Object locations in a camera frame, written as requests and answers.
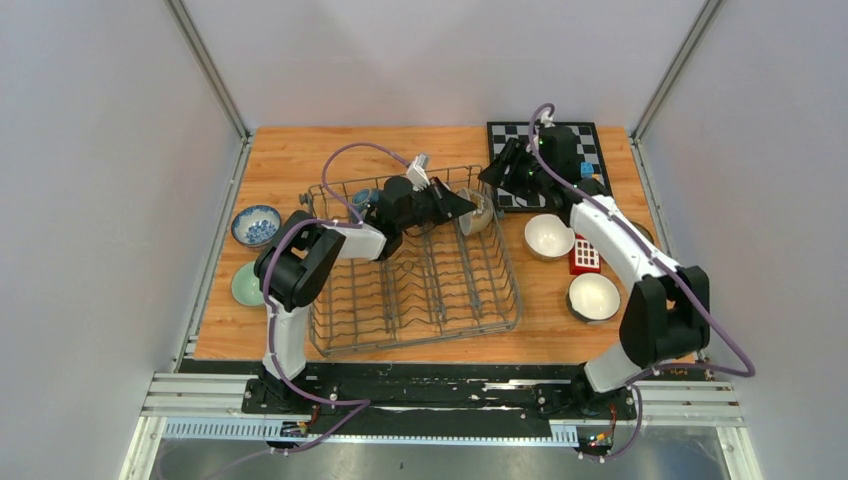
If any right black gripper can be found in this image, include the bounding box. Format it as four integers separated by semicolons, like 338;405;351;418
478;138;553;202

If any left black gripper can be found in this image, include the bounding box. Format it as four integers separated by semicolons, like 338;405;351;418
397;178;476;233

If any beige speckled bowl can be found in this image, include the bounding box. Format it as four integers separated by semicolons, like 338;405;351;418
458;187;494;236

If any cream beige bowl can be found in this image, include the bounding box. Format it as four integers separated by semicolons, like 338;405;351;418
523;214;576;261

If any grey wire dish rack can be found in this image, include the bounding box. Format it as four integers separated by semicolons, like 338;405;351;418
308;218;523;357

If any black striped bowl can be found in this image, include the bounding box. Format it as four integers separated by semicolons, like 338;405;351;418
631;221;655;244

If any dark blue white bowl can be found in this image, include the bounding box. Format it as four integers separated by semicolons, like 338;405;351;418
566;273;621;324

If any blue floral white bowl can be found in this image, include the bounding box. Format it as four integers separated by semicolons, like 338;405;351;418
230;205;281;249

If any pale green bowl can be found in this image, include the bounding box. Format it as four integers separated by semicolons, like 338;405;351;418
230;261;264;307

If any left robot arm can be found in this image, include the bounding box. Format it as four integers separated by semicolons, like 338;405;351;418
254;176;476;413

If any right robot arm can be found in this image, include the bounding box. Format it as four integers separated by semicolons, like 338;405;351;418
479;124;710;418

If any orange blue toy car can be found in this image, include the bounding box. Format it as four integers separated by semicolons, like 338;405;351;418
580;162;600;179

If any dark teal glazed bowl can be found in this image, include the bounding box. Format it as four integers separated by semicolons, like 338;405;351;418
351;188;380;212

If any black white checkerboard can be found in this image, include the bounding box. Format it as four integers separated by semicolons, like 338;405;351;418
487;121;611;213

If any red white toy block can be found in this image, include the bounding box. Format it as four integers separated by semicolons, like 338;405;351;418
569;235;602;276

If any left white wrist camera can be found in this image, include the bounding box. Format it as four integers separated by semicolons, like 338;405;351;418
405;153;430;191

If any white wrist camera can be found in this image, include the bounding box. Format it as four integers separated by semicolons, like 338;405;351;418
405;153;430;191
536;109;556;128

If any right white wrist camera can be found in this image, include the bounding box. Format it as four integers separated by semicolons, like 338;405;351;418
536;109;556;128

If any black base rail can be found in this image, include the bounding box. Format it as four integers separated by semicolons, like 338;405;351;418
141;363;744;447

